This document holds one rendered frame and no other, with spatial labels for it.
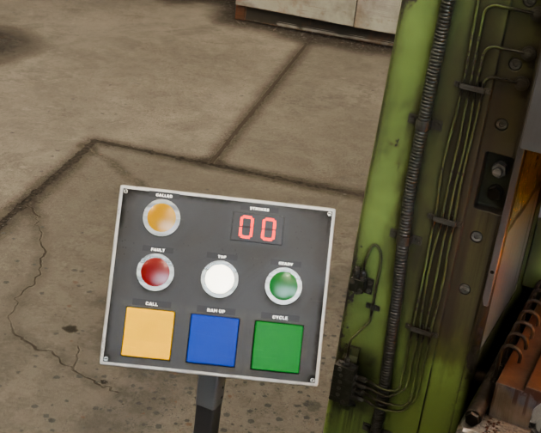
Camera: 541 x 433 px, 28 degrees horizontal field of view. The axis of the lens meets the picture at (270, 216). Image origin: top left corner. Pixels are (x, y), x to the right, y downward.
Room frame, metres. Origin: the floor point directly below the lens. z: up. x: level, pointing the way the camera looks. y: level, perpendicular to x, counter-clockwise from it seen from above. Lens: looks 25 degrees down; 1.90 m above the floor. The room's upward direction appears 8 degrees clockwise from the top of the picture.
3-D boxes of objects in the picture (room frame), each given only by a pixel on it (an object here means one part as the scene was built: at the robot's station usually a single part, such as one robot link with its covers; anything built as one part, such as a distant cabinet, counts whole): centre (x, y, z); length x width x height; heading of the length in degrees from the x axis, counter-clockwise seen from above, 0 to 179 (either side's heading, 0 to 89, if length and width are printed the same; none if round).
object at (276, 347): (1.43, -0.04, 1.01); 0.07 x 0.05 x 0.07; 93
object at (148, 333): (1.42, 0.16, 1.01); 0.07 x 0.05 x 0.07; 93
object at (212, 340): (1.42, 0.06, 1.01); 0.07 x 0.05 x 0.07; 93
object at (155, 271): (1.46, 0.17, 1.09); 0.05 x 0.03 x 0.04; 68
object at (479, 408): (1.59, -0.43, 0.93); 0.40 x 0.03 x 0.03; 158
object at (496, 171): (1.63, -0.36, 1.24); 0.03 x 0.03 x 0.07; 68
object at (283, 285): (1.47, -0.03, 1.09); 0.05 x 0.03 x 0.04; 68
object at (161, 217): (1.50, 0.17, 1.16); 0.05 x 0.03 x 0.04; 68
